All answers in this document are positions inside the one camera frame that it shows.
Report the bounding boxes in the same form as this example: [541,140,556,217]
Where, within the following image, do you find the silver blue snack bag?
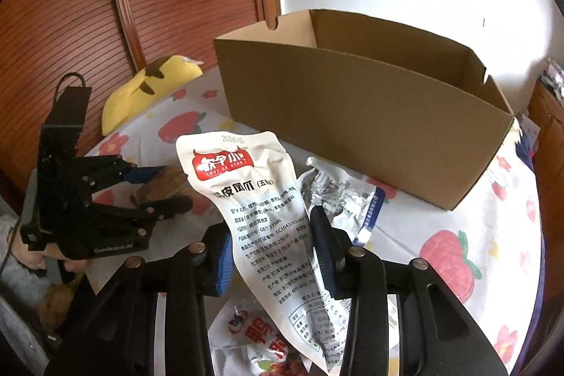
[298,156,386,246]

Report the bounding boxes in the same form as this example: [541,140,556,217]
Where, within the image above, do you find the white chicken feet snack bag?
[176,132,348,375]

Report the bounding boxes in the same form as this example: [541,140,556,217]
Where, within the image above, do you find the wooden side cabinet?
[526,78,564,271]

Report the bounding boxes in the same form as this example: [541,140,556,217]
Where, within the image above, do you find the strawberry flower print sheet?
[87,69,544,375]

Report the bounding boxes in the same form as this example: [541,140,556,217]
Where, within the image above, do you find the yellow plush toy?
[101,55,203,136]

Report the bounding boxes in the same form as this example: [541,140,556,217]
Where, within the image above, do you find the clear grain bar packet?
[130,166,193,218]

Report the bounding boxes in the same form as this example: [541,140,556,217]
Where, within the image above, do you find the white red duck snack bag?
[208,292,312,376]

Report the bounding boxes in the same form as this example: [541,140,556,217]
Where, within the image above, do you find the brown cardboard box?
[214,10,514,210]

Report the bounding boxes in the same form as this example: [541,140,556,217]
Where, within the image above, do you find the wooden wardrobe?
[1,0,280,189]

